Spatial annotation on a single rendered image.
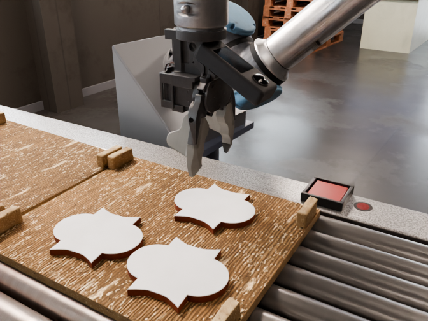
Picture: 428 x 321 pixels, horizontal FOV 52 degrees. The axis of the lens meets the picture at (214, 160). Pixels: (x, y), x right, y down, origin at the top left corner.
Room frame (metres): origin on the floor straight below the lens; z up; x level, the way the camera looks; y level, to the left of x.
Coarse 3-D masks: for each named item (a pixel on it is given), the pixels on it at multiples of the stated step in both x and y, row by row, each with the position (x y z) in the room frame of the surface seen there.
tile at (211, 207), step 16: (192, 192) 0.67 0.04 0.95; (208, 192) 0.67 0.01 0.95; (224, 192) 0.67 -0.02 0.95; (176, 208) 0.63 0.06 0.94; (192, 208) 0.61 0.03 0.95; (208, 208) 0.61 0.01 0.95; (224, 208) 0.61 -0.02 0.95; (240, 208) 0.61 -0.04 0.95; (208, 224) 0.57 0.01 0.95; (224, 224) 0.57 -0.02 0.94; (240, 224) 0.57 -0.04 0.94
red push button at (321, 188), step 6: (318, 180) 0.74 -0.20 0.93; (318, 186) 0.72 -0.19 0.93; (324, 186) 0.72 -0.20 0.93; (330, 186) 0.72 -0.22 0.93; (336, 186) 0.72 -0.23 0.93; (312, 192) 0.70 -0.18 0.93; (318, 192) 0.70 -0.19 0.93; (324, 192) 0.70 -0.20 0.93; (330, 192) 0.70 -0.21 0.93; (336, 192) 0.70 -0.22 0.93; (342, 192) 0.70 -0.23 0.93; (330, 198) 0.68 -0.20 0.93; (336, 198) 0.68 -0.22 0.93; (342, 198) 0.68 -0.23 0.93
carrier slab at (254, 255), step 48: (96, 192) 0.68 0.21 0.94; (144, 192) 0.68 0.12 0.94; (240, 192) 0.68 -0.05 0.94; (0, 240) 0.54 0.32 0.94; (48, 240) 0.54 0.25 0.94; (144, 240) 0.54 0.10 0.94; (192, 240) 0.54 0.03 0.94; (240, 240) 0.54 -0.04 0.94; (288, 240) 0.54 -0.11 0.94; (96, 288) 0.44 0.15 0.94; (240, 288) 0.44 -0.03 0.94
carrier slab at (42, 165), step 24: (0, 144) 0.90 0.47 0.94; (24, 144) 0.90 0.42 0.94; (48, 144) 0.90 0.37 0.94; (72, 144) 0.90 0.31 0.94; (0, 168) 0.78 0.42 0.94; (24, 168) 0.78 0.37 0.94; (48, 168) 0.78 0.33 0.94; (72, 168) 0.78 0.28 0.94; (96, 168) 0.78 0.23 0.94; (0, 192) 0.68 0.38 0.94; (24, 192) 0.68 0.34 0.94; (48, 192) 0.68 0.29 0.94
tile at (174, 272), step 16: (176, 240) 0.53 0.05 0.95; (144, 256) 0.49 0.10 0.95; (160, 256) 0.49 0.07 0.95; (176, 256) 0.49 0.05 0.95; (192, 256) 0.49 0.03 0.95; (208, 256) 0.49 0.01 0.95; (128, 272) 0.46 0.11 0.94; (144, 272) 0.46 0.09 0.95; (160, 272) 0.46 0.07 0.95; (176, 272) 0.46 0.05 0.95; (192, 272) 0.46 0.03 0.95; (208, 272) 0.46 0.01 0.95; (224, 272) 0.46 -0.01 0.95; (144, 288) 0.43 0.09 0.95; (160, 288) 0.43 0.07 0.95; (176, 288) 0.43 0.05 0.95; (192, 288) 0.43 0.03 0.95; (208, 288) 0.43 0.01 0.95; (224, 288) 0.43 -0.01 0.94; (176, 304) 0.40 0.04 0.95
